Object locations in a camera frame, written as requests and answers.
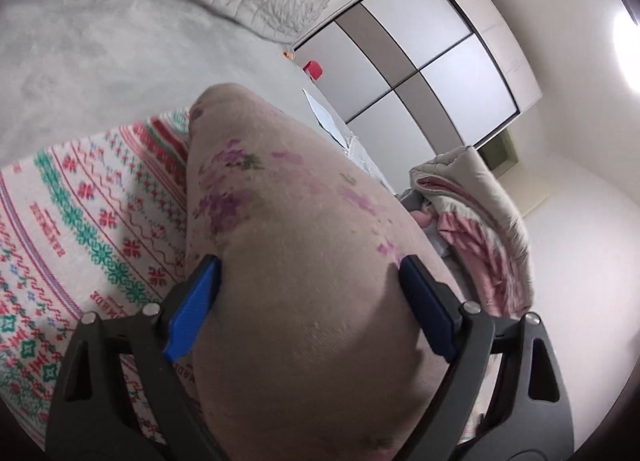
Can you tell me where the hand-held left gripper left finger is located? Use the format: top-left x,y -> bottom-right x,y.
44,254 -> 236,461

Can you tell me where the beige folded quilt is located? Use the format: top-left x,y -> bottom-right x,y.
410,146 -> 533,312

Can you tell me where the ceiling light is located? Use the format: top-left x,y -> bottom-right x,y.
612,11 -> 640,96

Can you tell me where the patterned red green blanket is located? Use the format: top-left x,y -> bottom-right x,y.
0,108 -> 211,447

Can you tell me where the white paper sheet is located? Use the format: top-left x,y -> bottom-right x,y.
301,87 -> 346,136

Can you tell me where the white sliding door wardrobe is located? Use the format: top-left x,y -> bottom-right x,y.
291,0 -> 543,152

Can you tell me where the pink folded quilt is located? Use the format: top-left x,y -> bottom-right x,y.
415,176 -> 526,319

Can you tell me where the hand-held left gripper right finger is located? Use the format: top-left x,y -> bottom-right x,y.
398,254 -> 575,461

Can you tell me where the grey bed sheet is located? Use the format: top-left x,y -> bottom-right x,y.
0,0 -> 296,166

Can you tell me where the beige floral pillow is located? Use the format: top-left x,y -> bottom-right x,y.
182,82 -> 468,461

